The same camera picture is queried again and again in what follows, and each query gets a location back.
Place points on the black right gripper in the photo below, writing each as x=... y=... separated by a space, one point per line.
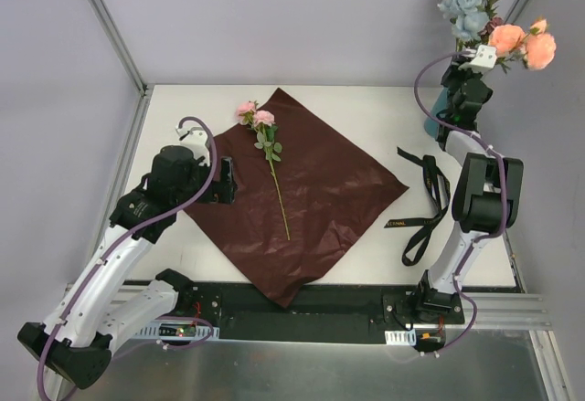
x=455 y=77

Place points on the teal cone vase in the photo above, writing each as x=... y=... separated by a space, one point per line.
x=430 y=126

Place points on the white left cable duct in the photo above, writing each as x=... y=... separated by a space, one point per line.
x=176 y=331

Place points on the white cable duct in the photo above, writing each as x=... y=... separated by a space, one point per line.
x=176 y=331
x=401 y=338

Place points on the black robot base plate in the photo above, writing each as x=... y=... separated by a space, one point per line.
x=358 y=314

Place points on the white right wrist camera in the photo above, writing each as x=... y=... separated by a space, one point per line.
x=482 y=60

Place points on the pink rose flower stem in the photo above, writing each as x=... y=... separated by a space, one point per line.
x=263 y=124

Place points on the blue hydrangea flower stem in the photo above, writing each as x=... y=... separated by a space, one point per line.
x=468 y=3

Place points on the white right cable duct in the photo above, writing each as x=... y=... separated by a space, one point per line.
x=401 y=338

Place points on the black ribbon gold lettering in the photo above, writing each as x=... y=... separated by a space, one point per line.
x=438 y=191

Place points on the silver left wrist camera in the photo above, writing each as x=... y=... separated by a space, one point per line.
x=196 y=140

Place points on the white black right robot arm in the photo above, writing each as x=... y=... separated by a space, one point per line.
x=486 y=198

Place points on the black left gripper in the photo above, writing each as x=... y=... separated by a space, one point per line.
x=219 y=182

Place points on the mauve rose flower stem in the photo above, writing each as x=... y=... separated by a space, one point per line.
x=534 y=47

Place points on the red flower bouquet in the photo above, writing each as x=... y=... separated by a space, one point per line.
x=292 y=221

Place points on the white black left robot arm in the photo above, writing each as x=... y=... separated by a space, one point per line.
x=80 y=337

